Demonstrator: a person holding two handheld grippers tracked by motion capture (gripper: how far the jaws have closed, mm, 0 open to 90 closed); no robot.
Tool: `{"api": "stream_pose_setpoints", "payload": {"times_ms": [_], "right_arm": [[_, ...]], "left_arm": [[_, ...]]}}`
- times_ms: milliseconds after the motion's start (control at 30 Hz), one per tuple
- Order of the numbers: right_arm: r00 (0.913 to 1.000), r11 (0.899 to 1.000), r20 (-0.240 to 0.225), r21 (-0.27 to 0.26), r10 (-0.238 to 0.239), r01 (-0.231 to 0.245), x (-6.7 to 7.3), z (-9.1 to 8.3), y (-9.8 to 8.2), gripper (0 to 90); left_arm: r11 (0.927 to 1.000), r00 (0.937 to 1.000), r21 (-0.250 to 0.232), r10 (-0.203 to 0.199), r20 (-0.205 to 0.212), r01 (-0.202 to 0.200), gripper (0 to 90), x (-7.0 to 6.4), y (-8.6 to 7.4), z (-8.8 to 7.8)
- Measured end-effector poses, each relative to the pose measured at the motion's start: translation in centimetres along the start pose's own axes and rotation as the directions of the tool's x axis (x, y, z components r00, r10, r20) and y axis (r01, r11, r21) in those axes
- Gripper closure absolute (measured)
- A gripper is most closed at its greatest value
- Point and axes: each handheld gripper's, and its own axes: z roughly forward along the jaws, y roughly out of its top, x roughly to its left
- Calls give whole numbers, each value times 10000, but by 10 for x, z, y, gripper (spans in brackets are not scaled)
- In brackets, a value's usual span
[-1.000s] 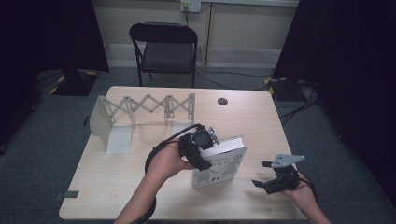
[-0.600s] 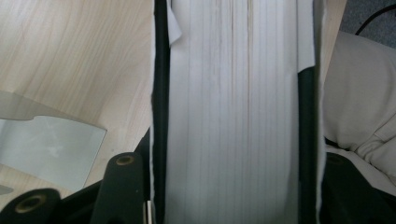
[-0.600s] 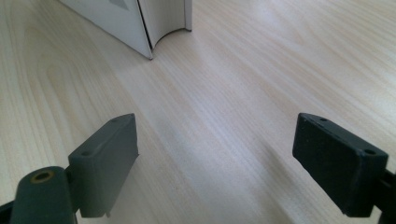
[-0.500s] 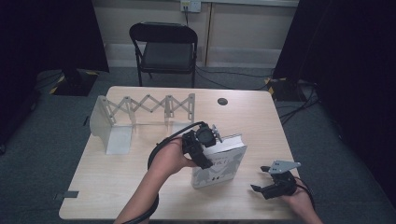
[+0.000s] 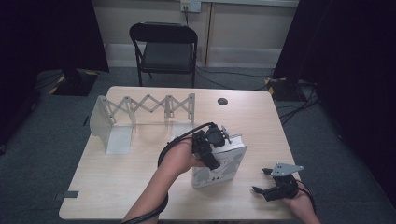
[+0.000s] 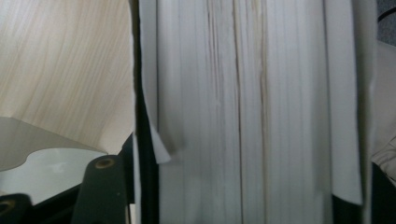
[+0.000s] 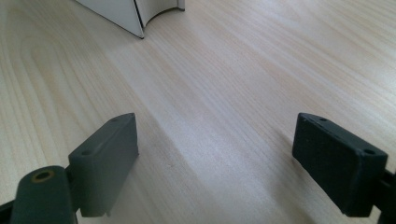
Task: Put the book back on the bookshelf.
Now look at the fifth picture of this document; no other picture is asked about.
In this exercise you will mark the person's left hand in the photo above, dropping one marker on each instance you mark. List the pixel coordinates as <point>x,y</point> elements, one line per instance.
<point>179,157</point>

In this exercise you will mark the white wall socket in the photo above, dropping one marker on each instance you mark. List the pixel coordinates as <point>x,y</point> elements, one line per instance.
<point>194,5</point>

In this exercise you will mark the black stand base yellow stripes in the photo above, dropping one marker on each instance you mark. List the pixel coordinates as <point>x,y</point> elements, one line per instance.
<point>283,90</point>
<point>74,84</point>

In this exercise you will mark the person's right hand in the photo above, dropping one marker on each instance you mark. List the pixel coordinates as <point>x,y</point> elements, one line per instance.
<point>298,202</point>

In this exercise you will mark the dark curtain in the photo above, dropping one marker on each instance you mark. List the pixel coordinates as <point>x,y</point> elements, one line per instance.
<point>351,62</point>
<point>46,34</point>

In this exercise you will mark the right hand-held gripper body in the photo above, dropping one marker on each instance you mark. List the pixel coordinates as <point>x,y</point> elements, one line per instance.
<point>281,189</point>

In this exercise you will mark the black folding chair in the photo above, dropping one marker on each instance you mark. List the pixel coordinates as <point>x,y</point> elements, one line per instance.
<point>166,56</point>

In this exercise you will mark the round black table grommet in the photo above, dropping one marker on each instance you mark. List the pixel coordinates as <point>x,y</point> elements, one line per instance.
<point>222,101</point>

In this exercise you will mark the white rectangular box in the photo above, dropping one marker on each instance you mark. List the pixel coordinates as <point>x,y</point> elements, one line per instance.
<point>230,165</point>

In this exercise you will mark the dark tape strip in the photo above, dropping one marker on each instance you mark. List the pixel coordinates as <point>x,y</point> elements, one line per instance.
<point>70,194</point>

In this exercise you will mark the white expandable book rack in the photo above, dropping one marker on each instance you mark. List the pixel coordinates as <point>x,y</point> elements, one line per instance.
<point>118,141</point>

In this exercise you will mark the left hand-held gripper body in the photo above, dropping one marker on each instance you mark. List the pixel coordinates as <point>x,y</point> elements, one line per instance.
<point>204,144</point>

